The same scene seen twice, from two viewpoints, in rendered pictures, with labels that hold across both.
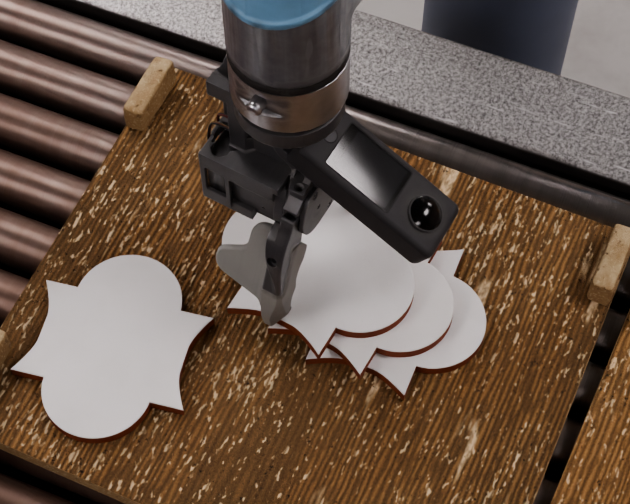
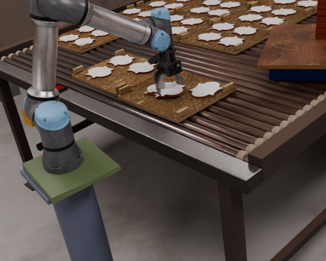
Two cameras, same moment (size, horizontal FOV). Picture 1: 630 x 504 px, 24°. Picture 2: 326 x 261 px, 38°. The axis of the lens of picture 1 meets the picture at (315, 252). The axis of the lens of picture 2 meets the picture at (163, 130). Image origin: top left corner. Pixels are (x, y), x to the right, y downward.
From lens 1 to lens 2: 238 cm
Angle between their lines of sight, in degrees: 87
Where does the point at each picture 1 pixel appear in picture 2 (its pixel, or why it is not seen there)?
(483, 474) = not seen: hidden behind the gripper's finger
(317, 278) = (169, 86)
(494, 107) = (122, 115)
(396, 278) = not seen: hidden behind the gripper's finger
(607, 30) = not seen: outside the picture
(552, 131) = (115, 111)
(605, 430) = (141, 80)
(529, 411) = (149, 82)
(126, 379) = (205, 85)
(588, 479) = (147, 77)
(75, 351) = (212, 88)
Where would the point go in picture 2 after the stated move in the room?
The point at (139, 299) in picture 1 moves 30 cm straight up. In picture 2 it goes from (198, 92) to (191, 24)
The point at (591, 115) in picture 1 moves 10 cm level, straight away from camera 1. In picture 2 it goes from (107, 112) to (89, 122)
